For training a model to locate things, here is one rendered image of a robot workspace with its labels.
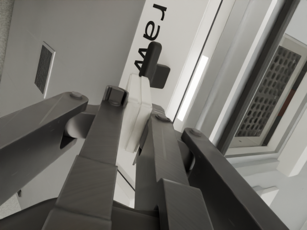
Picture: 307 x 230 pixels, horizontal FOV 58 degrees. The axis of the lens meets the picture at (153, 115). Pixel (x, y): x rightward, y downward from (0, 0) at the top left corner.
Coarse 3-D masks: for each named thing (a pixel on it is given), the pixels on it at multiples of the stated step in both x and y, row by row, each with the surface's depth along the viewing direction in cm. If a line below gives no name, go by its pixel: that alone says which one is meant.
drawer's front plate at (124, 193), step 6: (120, 174) 42; (120, 180) 41; (120, 186) 40; (126, 186) 40; (114, 192) 40; (120, 192) 39; (126, 192) 39; (132, 192) 39; (114, 198) 40; (120, 198) 39; (126, 198) 38; (132, 198) 38; (126, 204) 38; (132, 204) 38
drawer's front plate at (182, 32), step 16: (160, 0) 35; (176, 0) 33; (192, 0) 31; (208, 0) 29; (144, 16) 37; (160, 16) 35; (176, 16) 32; (192, 16) 31; (208, 16) 30; (144, 32) 37; (160, 32) 34; (176, 32) 32; (192, 32) 30; (176, 48) 32; (192, 48) 31; (128, 64) 39; (176, 64) 32; (192, 64) 32; (176, 80) 32; (160, 96) 34; (176, 96) 33; (128, 160) 38
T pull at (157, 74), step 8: (152, 48) 30; (160, 48) 30; (152, 56) 30; (144, 64) 31; (152, 64) 30; (160, 64) 32; (144, 72) 31; (152, 72) 31; (160, 72) 32; (168, 72) 33; (152, 80) 32; (160, 80) 32; (160, 88) 33
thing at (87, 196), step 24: (120, 96) 14; (96, 120) 12; (120, 120) 12; (96, 144) 10; (72, 168) 7; (96, 168) 7; (72, 192) 6; (96, 192) 7; (48, 216) 5; (72, 216) 5; (96, 216) 6
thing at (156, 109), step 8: (152, 104) 18; (152, 112) 16; (160, 112) 17; (144, 128) 15; (144, 136) 15; (176, 136) 14; (184, 144) 14; (184, 152) 14; (184, 160) 14; (192, 160) 14
